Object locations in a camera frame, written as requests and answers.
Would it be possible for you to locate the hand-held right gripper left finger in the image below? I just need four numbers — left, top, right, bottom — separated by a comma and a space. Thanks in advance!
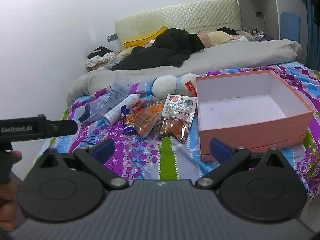
39, 139, 130, 191

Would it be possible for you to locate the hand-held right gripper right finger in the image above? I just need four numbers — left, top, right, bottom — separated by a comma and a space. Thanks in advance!
195, 137, 288, 190

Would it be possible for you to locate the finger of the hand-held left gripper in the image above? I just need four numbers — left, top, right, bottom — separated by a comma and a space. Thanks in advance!
51, 120, 78, 139

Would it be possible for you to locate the blue and white snack packet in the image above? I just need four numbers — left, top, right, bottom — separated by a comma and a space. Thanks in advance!
121, 105, 140, 135

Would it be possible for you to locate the pink cardboard box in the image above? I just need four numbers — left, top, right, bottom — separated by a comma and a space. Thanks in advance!
195, 69, 314, 162

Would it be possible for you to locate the red and yellow snack packet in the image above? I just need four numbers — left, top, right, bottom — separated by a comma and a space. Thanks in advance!
124, 106, 153, 134

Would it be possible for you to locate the clear packet of red-brown snacks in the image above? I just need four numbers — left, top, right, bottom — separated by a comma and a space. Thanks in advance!
157, 94, 198, 143

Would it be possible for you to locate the orange snack packet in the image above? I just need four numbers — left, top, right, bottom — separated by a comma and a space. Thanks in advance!
144, 101, 167, 123

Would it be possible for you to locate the person's left hand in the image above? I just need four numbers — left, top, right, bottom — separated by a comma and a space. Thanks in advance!
0, 151, 23, 232

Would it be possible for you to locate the purple floral bed sheet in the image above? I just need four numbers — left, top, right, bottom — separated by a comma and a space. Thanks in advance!
34, 64, 320, 200

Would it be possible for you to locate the white spray bottle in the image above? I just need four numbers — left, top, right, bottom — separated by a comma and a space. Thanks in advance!
103, 93, 142, 125

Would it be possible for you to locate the clear plastic bag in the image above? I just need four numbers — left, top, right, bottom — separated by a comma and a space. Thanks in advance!
76, 76, 130, 123

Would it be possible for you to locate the wooden nightstand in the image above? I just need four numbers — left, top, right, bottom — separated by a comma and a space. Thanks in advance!
86, 62, 109, 73

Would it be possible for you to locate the pile of clothes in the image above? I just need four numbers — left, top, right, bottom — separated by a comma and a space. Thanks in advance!
87, 46, 119, 67

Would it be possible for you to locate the white and blue plush toy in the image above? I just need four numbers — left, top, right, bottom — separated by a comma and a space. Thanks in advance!
151, 73, 200, 99

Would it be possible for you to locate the beige cloth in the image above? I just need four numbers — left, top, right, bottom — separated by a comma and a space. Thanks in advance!
102, 47, 137, 70

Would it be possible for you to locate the grey duvet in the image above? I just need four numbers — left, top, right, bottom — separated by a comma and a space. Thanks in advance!
66, 39, 302, 103

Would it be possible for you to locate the beige and pink pillow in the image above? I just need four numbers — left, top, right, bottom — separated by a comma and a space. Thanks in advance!
197, 30, 248, 48

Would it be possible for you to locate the yellow cloth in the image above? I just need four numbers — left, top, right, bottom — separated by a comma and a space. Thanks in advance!
122, 25, 168, 50

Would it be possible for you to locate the black jacket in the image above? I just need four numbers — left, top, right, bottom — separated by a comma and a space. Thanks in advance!
110, 28, 205, 71

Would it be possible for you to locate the row of small bottles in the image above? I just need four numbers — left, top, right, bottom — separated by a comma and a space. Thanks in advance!
244, 26, 265, 37

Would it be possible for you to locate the cream quilted headboard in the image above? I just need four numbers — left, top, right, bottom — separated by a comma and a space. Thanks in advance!
115, 0, 242, 46

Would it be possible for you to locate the blue pad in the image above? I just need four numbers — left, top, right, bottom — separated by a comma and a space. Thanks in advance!
280, 12, 301, 42

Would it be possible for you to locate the blue curtain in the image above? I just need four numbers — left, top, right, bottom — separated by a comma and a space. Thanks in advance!
305, 0, 320, 69

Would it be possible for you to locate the white cabinet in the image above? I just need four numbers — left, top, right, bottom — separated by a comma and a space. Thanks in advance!
235, 0, 309, 42

